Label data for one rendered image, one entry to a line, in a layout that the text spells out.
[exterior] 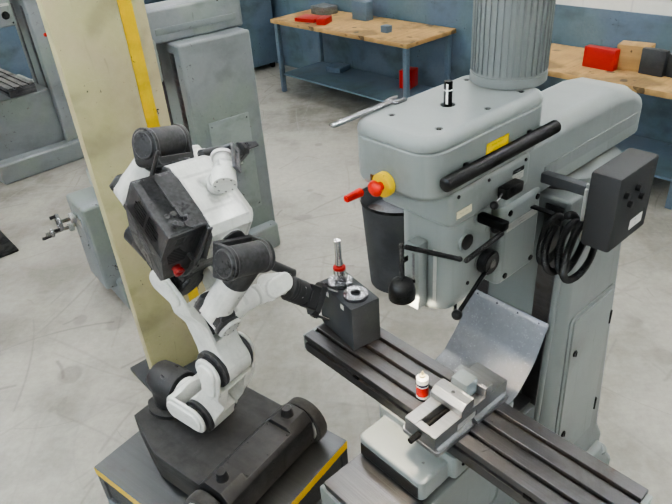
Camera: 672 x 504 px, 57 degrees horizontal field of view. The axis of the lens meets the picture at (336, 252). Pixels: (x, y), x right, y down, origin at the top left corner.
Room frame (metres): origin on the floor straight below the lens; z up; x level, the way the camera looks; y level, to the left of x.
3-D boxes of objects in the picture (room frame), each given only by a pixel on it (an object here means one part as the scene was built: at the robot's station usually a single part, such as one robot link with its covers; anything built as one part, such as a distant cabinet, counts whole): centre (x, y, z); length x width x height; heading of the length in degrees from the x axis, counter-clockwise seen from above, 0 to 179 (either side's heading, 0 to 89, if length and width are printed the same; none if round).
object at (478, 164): (1.37, -0.42, 1.79); 0.45 x 0.04 x 0.04; 130
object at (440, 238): (1.46, -0.31, 1.47); 0.21 x 0.19 x 0.32; 40
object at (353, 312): (1.82, -0.03, 1.01); 0.22 x 0.12 x 0.20; 30
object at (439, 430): (1.37, -0.34, 0.97); 0.35 x 0.15 x 0.11; 128
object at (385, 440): (1.46, -0.30, 0.77); 0.50 x 0.35 x 0.12; 130
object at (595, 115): (1.78, -0.69, 1.66); 0.80 x 0.23 x 0.20; 130
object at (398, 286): (1.32, -0.17, 1.45); 0.07 x 0.07 x 0.06
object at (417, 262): (1.39, -0.22, 1.45); 0.04 x 0.04 x 0.21; 40
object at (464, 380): (1.39, -0.36, 1.02); 0.06 x 0.05 x 0.06; 38
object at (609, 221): (1.40, -0.75, 1.62); 0.20 x 0.09 x 0.21; 130
